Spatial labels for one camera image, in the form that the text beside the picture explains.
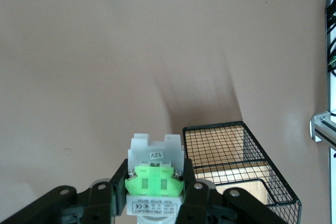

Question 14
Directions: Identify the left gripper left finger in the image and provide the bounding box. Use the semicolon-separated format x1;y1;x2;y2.
0;158;130;224

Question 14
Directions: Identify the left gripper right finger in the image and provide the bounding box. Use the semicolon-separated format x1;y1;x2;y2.
175;157;289;224

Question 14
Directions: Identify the red push button switch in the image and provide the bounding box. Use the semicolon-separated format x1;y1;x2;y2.
124;132;185;224

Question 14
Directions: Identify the brown table mat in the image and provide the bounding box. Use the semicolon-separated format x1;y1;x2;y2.
0;0;329;224

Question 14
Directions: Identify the black wire tray wooden base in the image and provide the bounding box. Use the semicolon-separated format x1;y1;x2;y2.
182;121;302;224

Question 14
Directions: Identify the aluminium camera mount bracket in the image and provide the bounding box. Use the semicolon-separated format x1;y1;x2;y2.
311;112;336;154

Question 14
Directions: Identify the black cable bundle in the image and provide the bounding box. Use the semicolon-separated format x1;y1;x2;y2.
325;0;336;78

